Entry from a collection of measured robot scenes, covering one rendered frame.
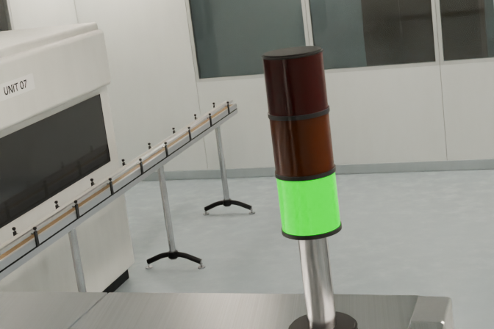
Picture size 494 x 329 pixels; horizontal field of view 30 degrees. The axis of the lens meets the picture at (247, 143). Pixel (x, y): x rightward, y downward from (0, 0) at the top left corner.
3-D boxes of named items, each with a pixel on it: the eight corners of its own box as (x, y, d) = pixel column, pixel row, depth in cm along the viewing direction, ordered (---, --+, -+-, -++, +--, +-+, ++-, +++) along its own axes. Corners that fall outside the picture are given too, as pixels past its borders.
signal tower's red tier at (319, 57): (261, 119, 74) (254, 62, 73) (278, 106, 78) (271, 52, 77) (320, 115, 72) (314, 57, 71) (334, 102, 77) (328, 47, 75)
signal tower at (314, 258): (281, 352, 78) (245, 59, 72) (298, 322, 83) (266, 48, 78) (351, 354, 76) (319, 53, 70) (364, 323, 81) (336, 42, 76)
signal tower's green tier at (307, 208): (276, 237, 76) (268, 181, 75) (290, 217, 80) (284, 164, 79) (333, 236, 74) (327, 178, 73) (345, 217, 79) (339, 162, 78)
